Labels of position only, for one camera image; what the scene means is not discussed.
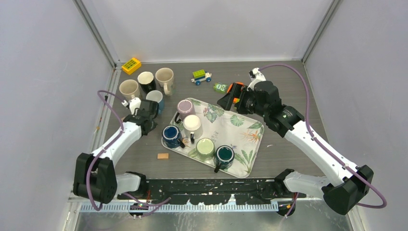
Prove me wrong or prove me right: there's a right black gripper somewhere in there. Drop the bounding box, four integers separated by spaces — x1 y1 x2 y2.
217 82 268 118

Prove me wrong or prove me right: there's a light blue mug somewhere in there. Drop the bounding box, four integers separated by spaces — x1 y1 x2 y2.
146 90 165 115

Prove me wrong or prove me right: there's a tall beige mug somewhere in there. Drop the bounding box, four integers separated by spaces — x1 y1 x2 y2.
119 79 141 101

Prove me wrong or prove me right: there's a black mug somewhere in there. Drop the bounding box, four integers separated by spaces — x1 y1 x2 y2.
137 71 156 94

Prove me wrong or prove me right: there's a sea pattern beige mug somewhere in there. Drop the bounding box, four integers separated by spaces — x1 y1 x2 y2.
155 67 175 96

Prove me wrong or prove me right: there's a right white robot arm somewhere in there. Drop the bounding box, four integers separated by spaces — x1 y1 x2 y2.
217 81 374 215

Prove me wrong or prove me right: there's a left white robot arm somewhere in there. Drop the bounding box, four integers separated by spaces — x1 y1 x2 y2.
73 100 159 204

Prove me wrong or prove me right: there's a dark blue mug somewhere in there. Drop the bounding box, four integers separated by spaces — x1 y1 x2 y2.
162 125 185 149

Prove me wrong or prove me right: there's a lilac mug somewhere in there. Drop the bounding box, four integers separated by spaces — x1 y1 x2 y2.
174 99 195 124

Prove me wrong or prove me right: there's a white mug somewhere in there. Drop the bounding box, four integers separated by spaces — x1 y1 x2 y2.
183 115 203 143

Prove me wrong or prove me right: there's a light green mug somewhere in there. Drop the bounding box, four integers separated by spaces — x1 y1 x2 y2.
190 138 215 161

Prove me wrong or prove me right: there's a teal mug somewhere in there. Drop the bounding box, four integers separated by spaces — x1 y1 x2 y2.
214 145 235 173

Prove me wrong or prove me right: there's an orange arch brick assembly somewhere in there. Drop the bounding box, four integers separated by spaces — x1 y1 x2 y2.
233 82 245 103

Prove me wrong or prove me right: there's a green owl brick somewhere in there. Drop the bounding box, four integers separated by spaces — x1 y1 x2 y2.
213 83 228 93

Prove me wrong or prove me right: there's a toy brick car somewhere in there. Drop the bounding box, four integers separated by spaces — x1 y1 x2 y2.
191 69 212 86

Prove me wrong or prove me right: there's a yellow toy block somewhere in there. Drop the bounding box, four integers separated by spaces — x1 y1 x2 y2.
121 57 142 75

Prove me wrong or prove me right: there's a wooden block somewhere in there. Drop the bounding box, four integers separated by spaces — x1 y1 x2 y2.
157 153 169 159

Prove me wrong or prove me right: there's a leaf patterned metal tray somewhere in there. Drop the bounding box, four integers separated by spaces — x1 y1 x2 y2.
161 98 265 180

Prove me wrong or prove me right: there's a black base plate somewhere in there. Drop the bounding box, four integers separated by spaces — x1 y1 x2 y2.
129 178 294 205

